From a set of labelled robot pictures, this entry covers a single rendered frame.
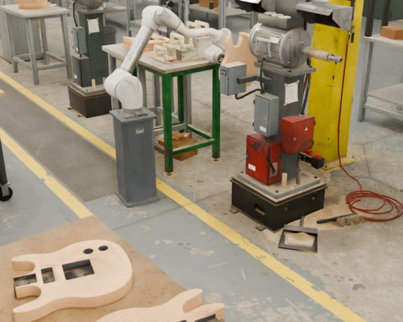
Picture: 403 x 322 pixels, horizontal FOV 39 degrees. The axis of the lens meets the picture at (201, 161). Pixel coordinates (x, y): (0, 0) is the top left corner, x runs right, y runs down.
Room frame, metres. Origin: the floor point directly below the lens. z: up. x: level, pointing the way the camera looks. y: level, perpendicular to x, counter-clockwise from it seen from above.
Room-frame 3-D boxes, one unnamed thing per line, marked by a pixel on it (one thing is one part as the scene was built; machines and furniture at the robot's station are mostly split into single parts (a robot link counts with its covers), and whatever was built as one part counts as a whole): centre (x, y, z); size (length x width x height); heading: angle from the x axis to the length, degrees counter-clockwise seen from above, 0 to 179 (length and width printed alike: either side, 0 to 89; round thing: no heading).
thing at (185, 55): (4.72, 0.16, 0.98); 0.27 x 0.16 x 0.09; 33
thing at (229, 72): (3.72, -0.28, 0.99); 0.24 x 0.21 x 0.26; 35
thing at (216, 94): (4.65, -0.13, 0.45); 0.05 x 0.05 x 0.90; 35
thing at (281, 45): (3.79, -0.52, 1.25); 0.41 x 0.27 x 0.26; 35
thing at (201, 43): (4.80, 0.03, 1.02); 0.27 x 0.15 x 0.17; 33
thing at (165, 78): (4.36, 0.28, 0.45); 0.05 x 0.05 x 0.90; 35
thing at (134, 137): (3.96, 0.51, 0.35); 0.28 x 0.28 x 0.70; 28
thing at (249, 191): (3.74, -0.57, 0.12); 0.61 x 0.51 x 0.25; 125
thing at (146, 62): (4.73, 0.23, 0.55); 0.62 x 0.58 x 0.76; 35
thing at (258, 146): (3.65, -0.43, 0.49); 0.25 x 0.12 x 0.37; 35
